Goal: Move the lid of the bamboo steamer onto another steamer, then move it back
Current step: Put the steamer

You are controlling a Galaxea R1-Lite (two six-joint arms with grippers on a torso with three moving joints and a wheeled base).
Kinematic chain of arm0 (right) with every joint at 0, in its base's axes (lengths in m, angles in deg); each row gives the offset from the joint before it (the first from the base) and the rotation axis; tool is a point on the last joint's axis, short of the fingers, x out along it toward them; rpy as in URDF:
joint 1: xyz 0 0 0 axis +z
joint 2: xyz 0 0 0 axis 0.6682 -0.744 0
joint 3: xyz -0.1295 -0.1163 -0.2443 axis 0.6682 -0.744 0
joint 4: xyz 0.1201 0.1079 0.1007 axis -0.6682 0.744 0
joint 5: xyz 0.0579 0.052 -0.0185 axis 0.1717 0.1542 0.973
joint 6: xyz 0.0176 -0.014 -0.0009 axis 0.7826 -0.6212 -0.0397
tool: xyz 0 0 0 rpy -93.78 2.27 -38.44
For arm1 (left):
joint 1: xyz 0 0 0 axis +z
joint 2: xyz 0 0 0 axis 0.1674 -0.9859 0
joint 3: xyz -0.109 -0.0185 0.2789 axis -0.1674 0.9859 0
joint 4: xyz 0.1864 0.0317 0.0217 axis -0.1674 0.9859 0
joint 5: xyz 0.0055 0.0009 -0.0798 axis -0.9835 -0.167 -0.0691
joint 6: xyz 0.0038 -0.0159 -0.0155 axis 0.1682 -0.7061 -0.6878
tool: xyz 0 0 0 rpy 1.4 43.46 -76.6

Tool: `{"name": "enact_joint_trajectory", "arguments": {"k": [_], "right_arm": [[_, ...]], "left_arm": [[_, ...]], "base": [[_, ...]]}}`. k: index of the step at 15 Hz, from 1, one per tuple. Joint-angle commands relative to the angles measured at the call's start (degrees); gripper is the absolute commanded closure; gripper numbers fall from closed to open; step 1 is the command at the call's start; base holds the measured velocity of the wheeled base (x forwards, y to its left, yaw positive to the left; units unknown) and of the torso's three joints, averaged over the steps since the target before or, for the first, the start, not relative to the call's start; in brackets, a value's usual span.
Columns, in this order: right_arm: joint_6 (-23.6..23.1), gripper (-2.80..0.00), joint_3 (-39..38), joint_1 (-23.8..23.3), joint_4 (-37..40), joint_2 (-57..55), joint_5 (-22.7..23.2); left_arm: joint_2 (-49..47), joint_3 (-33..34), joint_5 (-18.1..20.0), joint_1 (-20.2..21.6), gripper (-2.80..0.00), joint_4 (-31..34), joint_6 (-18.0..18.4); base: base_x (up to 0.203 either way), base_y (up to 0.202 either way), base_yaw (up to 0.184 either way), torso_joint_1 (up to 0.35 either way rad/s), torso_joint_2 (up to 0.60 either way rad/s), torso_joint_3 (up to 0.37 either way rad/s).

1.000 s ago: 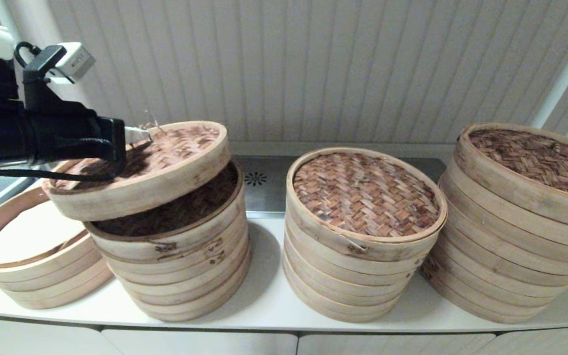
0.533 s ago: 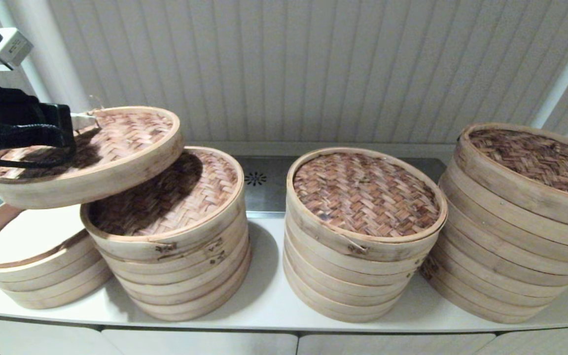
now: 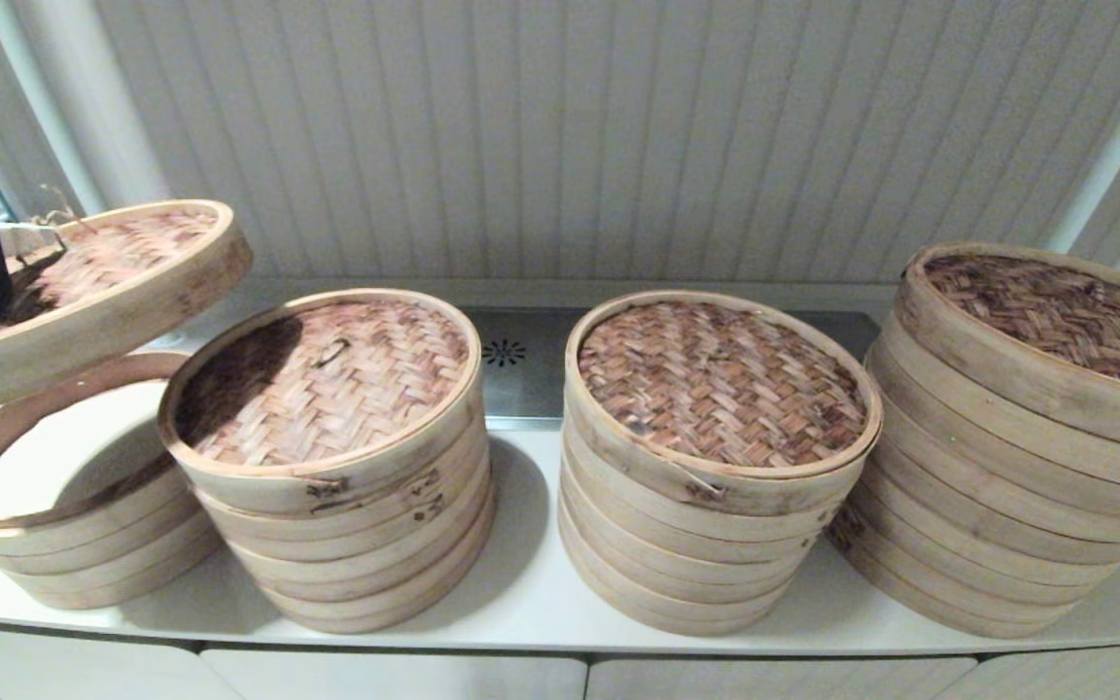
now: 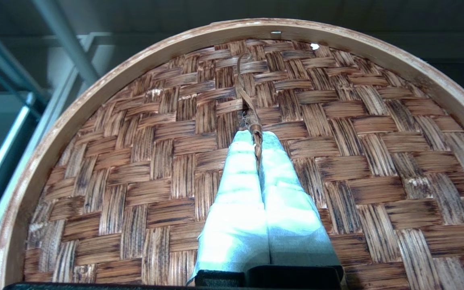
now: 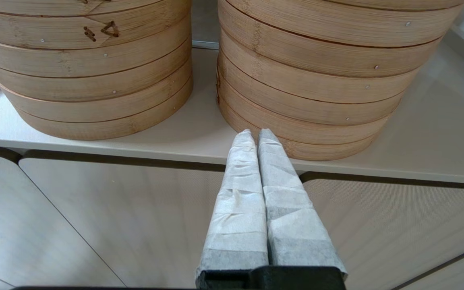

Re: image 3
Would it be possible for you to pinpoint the stainless steel vent panel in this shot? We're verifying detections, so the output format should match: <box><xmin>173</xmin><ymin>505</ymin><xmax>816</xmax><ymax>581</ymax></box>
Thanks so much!
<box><xmin>463</xmin><ymin>307</ymin><xmax>884</xmax><ymax>435</ymax></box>

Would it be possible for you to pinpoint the bamboo steamer basket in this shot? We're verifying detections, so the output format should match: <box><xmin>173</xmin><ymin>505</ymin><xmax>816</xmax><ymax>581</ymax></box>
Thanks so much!
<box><xmin>247</xmin><ymin>486</ymin><xmax>498</xmax><ymax>612</ymax></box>
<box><xmin>0</xmin><ymin>496</ymin><xmax>214</xmax><ymax>586</ymax></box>
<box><xmin>558</xmin><ymin>501</ymin><xmax>806</xmax><ymax>615</ymax></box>
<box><xmin>560</xmin><ymin>428</ymin><xmax>860</xmax><ymax>543</ymax></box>
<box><xmin>832</xmin><ymin>486</ymin><xmax>1120</xmax><ymax>617</ymax></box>
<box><xmin>560</xmin><ymin>525</ymin><xmax>796</xmax><ymax>639</ymax></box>
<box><xmin>842</xmin><ymin>447</ymin><xmax>1120</xmax><ymax>596</ymax></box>
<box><xmin>8</xmin><ymin>520</ymin><xmax>225</xmax><ymax>612</ymax></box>
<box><xmin>560</xmin><ymin>452</ymin><xmax>841</xmax><ymax>568</ymax></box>
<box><xmin>826</xmin><ymin>515</ymin><xmax>1093</xmax><ymax>642</ymax></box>
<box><xmin>857</xmin><ymin>374</ymin><xmax>1120</xmax><ymax>549</ymax></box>
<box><xmin>873</xmin><ymin>321</ymin><xmax>1120</xmax><ymax>494</ymax></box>
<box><xmin>863</xmin><ymin>340</ymin><xmax>1120</xmax><ymax>528</ymax></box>
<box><xmin>0</xmin><ymin>352</ymin><xmax>193</xmax><ymax>557</ymax></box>
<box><xmin>227</xmin><ymin>467</ymin><xmax>496</xmax><ymax>589</ymax></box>
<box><xmin>213</xmin><ymin>442</ymin><xmax>493</xmax><ymax>565</ymax></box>
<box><xmin>266</xmin><ymin>506</ymin><xmax>498</xmax><ymax>636</ymax></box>
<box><xmin>191</xmin><ymin>418</ymin><xmax>491</xmax><ymax>542</ymax></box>
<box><xmin>852</xmin><ymin>408</ymin><xmax>1120</xmax><ymax>572</ymax></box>
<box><xmin>558</xmin><ymin>476</ymin><xmax>822</xmax><ymax>591</ymax></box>

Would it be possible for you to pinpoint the woven bamboo steamer lid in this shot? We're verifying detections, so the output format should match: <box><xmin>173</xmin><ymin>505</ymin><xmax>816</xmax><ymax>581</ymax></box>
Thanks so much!
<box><xmin>895</xmin><ymin>241</ymin><xmax>1120</xmax><ymax>456</ymax></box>
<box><xmin>565</xmin><ymin>290</ymin><xmax>884</xmax><ymax>518</ymax></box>
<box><xmin>0</xmin><ymin>199</ymin><xmax>255</xmax><ymax>417</ymax></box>
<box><xmin>159</xmin><ymin>288</ymin><xmax>485</xmax><ymax>516</ymax></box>

